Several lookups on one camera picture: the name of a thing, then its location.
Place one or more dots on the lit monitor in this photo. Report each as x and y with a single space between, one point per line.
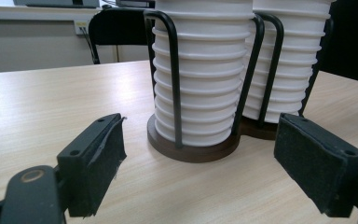
136 3

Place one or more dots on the white and grey counter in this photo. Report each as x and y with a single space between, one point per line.
28 46

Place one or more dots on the white wall socket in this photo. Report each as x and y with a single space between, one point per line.
80 24

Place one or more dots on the dark curtain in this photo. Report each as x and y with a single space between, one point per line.
351 37

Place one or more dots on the stack of white paper cups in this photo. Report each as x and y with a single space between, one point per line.
295 62
211 87

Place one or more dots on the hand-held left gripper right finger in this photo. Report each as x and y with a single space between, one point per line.
317 161

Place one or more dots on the dark computer mouse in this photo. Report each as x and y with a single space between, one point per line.
107 6

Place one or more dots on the black monitor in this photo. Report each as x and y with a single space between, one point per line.
62 6

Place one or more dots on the black chair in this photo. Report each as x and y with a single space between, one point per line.
118 28

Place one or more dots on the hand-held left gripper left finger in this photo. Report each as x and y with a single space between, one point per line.
84 174

